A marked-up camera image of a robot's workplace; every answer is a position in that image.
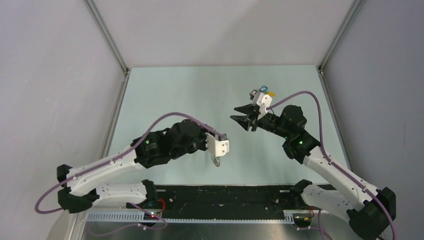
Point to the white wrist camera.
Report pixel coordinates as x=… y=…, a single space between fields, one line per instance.
x=263 y=101
x=217 y=148

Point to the metal disc with keyrings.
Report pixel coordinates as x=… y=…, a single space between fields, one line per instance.
x=216 y=160

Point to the white slotted cable duct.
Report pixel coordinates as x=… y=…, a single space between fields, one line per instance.
x=141 y=217

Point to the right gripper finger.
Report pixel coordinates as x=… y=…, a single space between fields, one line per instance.
x=243 y=120
x=246 y=109

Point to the aluminium frame post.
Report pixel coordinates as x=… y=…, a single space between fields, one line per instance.
x=107 y=36
x=347 y=21

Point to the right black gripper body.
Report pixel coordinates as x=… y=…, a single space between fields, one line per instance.
x=265 y=122

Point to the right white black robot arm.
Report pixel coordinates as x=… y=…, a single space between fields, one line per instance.
x=367 y=209

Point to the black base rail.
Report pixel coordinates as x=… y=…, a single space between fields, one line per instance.
x=236 y=202

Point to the left aluminium frame post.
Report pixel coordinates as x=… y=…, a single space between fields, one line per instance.
x=107 y=36

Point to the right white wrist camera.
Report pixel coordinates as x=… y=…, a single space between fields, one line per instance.
x=263 y=101

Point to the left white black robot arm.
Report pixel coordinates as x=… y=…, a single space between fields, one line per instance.
x=90 y=185

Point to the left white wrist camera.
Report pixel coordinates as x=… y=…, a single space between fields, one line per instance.
x=217 y=148

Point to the blue key tag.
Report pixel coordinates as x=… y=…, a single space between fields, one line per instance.
x=263 y=89

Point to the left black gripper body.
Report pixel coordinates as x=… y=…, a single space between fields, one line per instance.
x=200 y=143

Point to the right aluminium frame post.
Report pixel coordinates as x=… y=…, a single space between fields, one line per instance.
x=347 y=21

